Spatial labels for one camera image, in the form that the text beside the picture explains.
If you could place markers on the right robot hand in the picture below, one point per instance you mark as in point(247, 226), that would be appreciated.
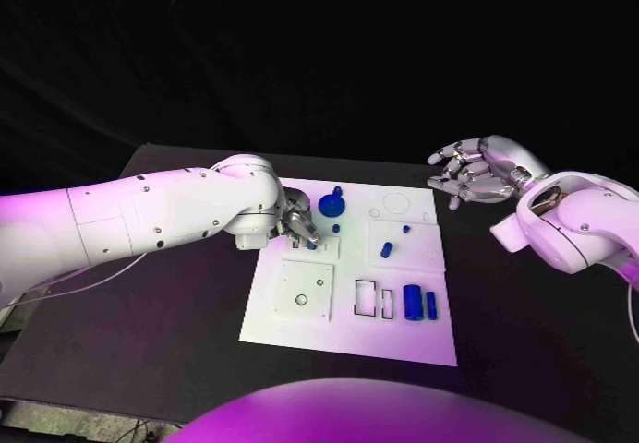
point(486, 173)

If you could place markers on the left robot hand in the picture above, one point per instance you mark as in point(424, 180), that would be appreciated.
point(299, 221)

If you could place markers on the blue plug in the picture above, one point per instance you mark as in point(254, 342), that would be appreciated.
point(310, 245)

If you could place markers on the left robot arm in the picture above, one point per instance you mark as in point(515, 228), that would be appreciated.
point(165, 207)

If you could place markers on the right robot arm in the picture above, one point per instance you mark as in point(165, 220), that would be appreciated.
point(574, 228)

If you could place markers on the white task board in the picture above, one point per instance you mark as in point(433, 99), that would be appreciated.
point(349, 311)

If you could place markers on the blue gear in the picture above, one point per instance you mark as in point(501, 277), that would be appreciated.
point(331, 204)

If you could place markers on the blue short cylinder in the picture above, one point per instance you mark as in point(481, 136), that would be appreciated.
point(387, 250)

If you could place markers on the thick blue long cylinder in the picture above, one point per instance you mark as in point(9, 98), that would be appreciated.
point(413, 302)

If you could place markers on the thin blue long cylinder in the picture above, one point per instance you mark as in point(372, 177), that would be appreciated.
point(432, 305)

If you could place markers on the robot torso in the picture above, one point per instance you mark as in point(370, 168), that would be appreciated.
point(374, 411)

